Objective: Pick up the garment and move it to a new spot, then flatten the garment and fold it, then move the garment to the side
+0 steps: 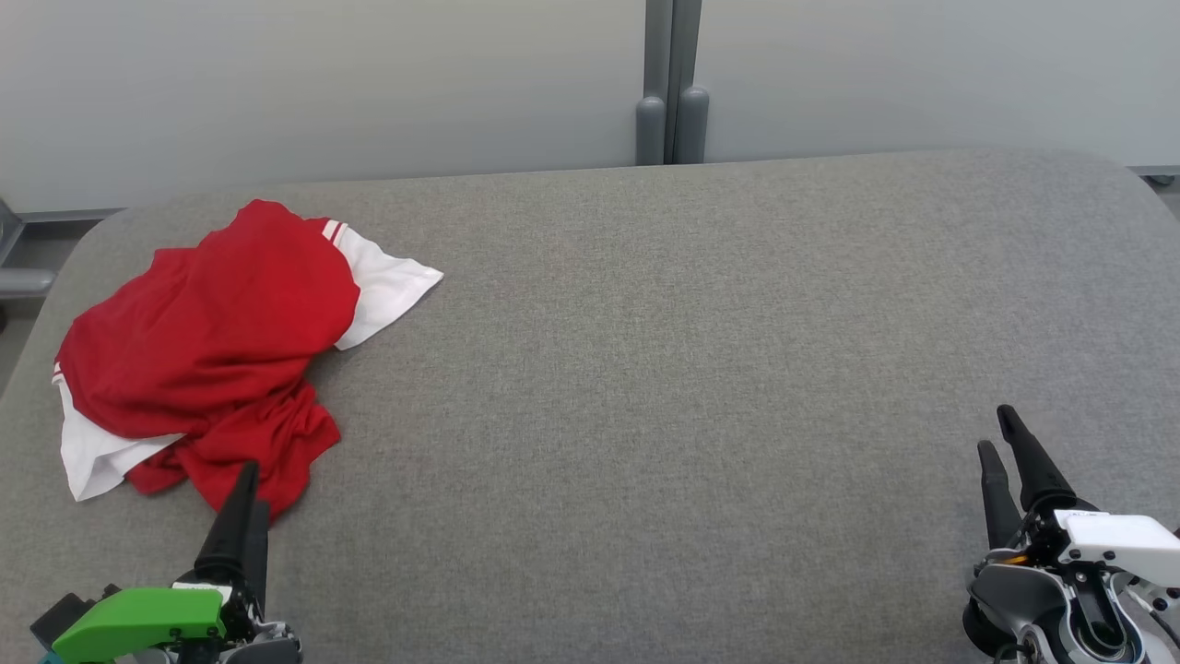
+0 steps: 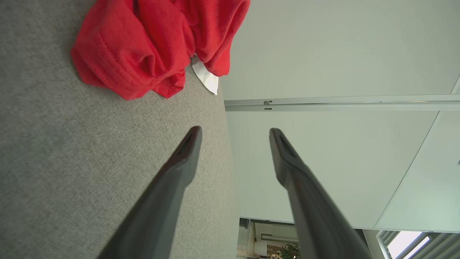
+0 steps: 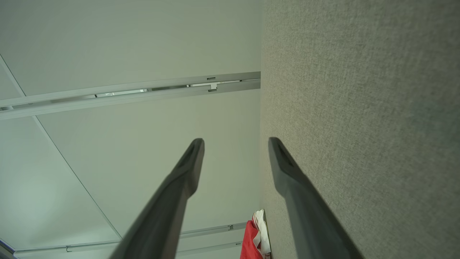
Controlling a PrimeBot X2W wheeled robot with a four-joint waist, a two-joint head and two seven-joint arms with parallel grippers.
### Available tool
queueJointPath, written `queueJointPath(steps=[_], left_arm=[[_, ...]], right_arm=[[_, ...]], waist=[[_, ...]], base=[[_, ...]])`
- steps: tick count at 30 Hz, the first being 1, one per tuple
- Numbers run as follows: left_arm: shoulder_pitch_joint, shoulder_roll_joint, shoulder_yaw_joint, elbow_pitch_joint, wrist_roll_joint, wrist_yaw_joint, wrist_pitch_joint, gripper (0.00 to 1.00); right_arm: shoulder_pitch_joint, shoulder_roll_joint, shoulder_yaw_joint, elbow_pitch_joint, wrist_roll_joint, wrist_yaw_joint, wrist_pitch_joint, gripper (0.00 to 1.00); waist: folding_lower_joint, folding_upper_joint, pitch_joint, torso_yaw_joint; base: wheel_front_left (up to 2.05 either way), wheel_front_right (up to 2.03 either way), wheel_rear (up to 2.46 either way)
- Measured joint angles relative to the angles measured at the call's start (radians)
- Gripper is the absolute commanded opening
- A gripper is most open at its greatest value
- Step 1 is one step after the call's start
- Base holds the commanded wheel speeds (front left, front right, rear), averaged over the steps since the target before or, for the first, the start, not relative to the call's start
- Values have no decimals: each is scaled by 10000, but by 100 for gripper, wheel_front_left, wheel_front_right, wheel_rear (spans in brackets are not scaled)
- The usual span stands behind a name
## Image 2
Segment red jersey white sleeves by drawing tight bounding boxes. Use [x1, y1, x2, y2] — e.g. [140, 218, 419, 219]
[71, 0, 251, 100]

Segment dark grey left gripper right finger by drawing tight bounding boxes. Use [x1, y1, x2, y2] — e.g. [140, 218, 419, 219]
[270, 128, 372, 259]

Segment window with white blinds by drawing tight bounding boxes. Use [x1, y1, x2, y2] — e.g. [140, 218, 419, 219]
[376, 230, 460, 259]

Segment green potted plant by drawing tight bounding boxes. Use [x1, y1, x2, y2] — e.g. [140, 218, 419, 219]
[280, 243, 300, 259]

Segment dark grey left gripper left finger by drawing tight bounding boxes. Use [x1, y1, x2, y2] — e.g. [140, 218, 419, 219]
[97, 126, 202, 259]

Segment aluminium partition post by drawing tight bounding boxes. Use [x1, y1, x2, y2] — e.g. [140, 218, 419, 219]
[224, 94, 460, 112]

